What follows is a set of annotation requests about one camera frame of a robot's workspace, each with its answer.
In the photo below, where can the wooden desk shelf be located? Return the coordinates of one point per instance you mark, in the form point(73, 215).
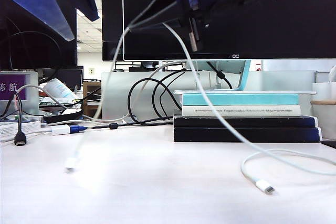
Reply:
point(92, 86)

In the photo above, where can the white blue medicine box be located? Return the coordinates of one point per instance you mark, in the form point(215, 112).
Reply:
point(31, 127)

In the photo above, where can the white tube blue print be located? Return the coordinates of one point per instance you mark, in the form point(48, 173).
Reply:
point(57, 87)

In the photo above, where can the white rounded object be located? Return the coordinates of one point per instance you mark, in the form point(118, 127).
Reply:
point(333, 74)

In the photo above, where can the black slim monitor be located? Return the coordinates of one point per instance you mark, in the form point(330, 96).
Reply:
point(111, 3)

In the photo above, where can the light wooden stick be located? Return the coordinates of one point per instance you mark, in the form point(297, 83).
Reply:
point(323, 102)

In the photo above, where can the white cylindrical container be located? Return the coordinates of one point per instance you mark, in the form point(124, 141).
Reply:
point(325, 121)

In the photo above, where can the dark background monitor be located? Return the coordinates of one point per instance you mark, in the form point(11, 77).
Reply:
point(71, 77)

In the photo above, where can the white book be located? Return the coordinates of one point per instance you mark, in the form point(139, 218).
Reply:
point(295, 110)

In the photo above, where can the black AOC monitor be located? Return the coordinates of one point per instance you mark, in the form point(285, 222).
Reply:
point(288, 24)

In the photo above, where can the teal book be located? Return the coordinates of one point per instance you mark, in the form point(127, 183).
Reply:
point(262, 100)

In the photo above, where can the teal silver monitor stand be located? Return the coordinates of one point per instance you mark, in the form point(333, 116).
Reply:
point(244, 79)

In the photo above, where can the white VGA adapter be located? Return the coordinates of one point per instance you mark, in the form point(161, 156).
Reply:
point(60, 130)

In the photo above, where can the purple acrylic nameplate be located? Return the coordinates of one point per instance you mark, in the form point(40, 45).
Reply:
point(8, 87)

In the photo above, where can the black mouse pad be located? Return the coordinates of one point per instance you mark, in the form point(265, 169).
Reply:
point(329, 144)

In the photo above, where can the ceiling light panel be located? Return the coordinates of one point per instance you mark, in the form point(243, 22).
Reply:
point(80, 15)

